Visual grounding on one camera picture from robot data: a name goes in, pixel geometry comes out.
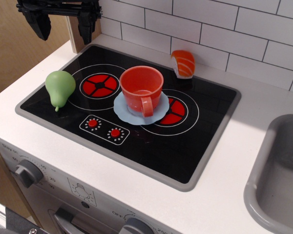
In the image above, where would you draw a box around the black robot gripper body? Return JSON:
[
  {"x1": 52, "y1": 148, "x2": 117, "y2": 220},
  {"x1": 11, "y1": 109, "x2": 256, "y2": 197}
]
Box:
[{"x1": 16, "y1": 0, "x2": 102, "y2": 18}]

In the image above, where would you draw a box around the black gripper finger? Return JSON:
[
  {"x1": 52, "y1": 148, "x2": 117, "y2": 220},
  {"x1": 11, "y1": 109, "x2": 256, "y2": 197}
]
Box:
[
  {"x1": 77, "y1": 12, "x2": 98, "y2": 45},
  {"x1": 23, "y1": 11, "x2": 51, "y2": 40}
]

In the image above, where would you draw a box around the red plastic toy cup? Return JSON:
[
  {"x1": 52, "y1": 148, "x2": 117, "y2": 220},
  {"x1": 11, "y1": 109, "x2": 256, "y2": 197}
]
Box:
[{"x1": 120, "y1": 65, "x2": 164, "y2": 117}]

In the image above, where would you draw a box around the light blue toy plate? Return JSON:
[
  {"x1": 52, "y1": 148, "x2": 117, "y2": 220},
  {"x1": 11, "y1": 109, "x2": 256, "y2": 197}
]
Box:
[{"x1": 113, "y1": 92, "x2": 169, "y2": 125}]

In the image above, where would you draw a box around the wooden side panel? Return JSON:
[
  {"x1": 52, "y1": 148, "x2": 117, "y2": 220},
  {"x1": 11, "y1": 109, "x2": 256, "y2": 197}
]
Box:
[{"x1": 66, "y1": 16, "x2": 102, "y2": 54}]

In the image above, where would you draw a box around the green toy pear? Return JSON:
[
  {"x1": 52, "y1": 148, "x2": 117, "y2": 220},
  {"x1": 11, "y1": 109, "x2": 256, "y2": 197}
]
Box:
[{"x1": 45, "y1": 71, "x2": 76, "y2": 112}]

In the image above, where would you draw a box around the salmon sushi toy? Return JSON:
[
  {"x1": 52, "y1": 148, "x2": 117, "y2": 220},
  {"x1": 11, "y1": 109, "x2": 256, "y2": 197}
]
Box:
[{"x1": 171, "y1": 50, "x2": 195, "y2": 79}]

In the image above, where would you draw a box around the black toy stovetop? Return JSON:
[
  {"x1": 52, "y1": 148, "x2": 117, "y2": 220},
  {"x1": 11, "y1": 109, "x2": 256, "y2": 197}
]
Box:
[{"x1": 16, "y1": 45, "x2": 241, "y2": 192}]

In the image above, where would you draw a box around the grey timer knob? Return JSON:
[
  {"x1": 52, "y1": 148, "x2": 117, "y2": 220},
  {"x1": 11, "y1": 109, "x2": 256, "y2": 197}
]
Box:
[{"x1": 15, "y1": 160, "x2": 43, "y2": 188}]

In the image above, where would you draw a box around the grey temperature knob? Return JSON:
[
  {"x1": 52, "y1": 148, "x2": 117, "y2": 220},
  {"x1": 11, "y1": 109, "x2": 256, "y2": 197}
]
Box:
[{"x1": 119, "y1": 218, "x2": 154, "y2": 234}]

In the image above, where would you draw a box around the grey toy sink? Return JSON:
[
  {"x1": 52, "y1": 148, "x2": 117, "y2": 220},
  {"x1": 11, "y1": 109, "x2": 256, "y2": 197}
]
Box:
[{"x1": 244, "y1": 114, "x2": 293, "y2": 234}]

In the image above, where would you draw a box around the silver oven door handle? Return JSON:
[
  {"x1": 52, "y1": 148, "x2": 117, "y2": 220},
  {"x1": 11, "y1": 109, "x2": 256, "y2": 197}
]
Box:
[{"x1": 48, "y1": 208, "x2": 111, "y2": 234}]

